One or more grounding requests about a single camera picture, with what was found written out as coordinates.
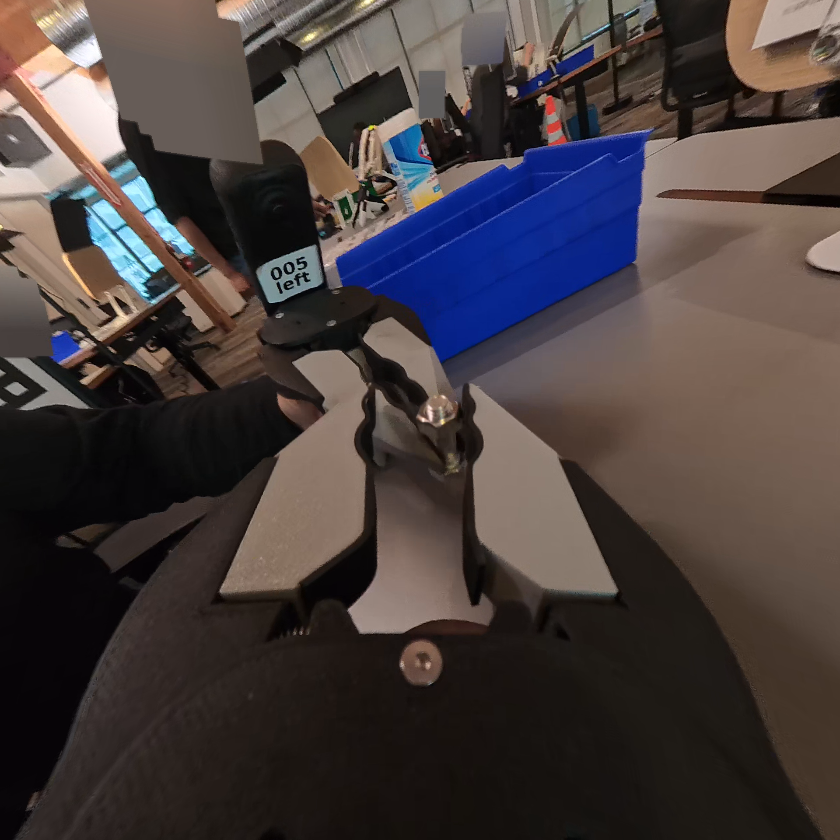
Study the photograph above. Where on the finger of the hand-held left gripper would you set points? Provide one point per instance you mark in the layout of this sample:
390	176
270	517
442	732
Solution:
334	380
413	361

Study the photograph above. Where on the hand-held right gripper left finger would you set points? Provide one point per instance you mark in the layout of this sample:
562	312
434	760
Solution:
308	518

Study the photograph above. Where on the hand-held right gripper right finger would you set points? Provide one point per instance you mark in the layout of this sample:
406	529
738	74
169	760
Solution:
531	518

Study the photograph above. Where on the silver hex bolt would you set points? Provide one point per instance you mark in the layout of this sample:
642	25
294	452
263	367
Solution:
436	412

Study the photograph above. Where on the silver hex nut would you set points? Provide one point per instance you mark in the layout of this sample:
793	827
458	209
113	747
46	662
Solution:
451	467

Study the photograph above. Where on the blue plastic bin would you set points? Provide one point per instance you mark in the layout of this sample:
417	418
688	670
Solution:
525	262

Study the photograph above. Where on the person's left forearm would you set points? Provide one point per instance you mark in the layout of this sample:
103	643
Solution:
131	453

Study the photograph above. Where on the person's left hand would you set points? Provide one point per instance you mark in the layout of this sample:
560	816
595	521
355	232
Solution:
296	412

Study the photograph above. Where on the tan wooden board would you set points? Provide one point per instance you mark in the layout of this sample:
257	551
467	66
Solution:
328	164

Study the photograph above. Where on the disinfecting wipes canister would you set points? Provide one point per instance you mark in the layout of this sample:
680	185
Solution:
410	170

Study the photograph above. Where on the orange traffic cone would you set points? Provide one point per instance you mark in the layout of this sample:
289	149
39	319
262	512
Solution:
555	124

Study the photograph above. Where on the person's dark clothing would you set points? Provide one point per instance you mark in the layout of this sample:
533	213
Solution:
46	623

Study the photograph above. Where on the black white marker card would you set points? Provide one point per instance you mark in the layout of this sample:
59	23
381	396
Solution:
26	394

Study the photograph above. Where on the black office chair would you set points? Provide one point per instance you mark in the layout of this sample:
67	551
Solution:
695	52

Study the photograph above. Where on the wooden book stand white base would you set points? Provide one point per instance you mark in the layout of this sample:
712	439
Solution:
754	59

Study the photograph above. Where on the printed instruction sheet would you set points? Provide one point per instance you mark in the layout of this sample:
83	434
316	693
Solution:
794	19

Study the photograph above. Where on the wooden post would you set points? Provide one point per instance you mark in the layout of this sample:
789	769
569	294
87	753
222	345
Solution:
131	216

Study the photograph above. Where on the black wall screen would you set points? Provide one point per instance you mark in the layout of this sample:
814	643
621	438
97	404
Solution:
367	108

